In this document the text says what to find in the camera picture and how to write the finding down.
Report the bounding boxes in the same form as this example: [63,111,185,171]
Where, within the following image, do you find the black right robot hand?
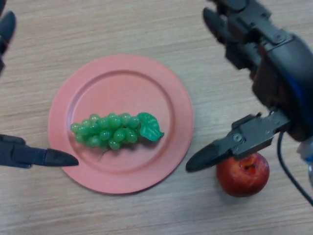
[185,0,313,172]

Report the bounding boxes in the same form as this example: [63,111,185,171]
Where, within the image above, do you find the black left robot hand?
[0,0,79,169]

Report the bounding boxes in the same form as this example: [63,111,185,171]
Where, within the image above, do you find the green plastic grape bunch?
[70,112,165,162]

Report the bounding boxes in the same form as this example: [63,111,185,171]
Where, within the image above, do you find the pink round plate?
[48,54,195,195]

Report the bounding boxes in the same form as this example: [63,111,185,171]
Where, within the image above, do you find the red apple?
[216,152,270,198]

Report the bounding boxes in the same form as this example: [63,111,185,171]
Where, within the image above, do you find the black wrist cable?
[277,131,313,206]

